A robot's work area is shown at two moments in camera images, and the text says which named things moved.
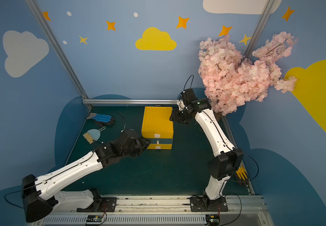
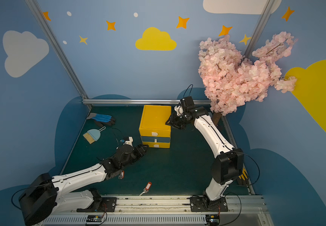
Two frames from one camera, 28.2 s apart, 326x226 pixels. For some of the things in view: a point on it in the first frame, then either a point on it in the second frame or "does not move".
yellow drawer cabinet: x=157 y=127 does not move
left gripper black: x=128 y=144 → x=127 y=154
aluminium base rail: x=240 y=210 does not move
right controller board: x=213 y=220 does not move
